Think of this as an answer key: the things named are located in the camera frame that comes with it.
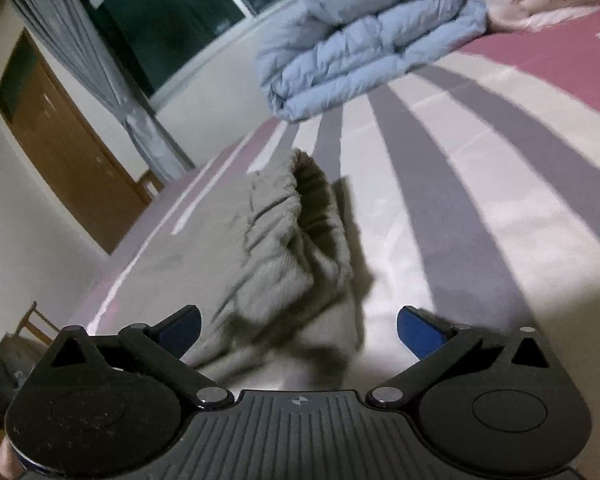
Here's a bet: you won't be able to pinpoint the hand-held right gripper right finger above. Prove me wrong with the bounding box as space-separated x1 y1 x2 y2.
366 304 556 408

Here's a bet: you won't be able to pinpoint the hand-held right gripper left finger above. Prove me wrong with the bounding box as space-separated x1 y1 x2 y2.
50 304 234 409

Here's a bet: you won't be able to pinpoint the grey pants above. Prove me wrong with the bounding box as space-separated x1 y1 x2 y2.
181 147 377 397

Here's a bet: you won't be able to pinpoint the person's right hand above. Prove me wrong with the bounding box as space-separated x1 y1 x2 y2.
0 439 23 480

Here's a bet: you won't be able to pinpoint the wooden chair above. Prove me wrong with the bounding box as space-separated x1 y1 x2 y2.
0 301 62 361
137 168 167 199

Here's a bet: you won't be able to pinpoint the pink grey striped bed sheet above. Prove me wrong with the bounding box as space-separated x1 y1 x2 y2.
65 7 600 461

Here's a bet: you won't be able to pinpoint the brown wooden door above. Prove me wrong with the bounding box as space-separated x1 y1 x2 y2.
0 27 154 257

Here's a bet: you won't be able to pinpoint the grey curtain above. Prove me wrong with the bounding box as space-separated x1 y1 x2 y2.
4 0 197 187

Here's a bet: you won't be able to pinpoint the light blue folded duvet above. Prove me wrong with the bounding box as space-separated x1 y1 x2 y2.
255 0 491 124

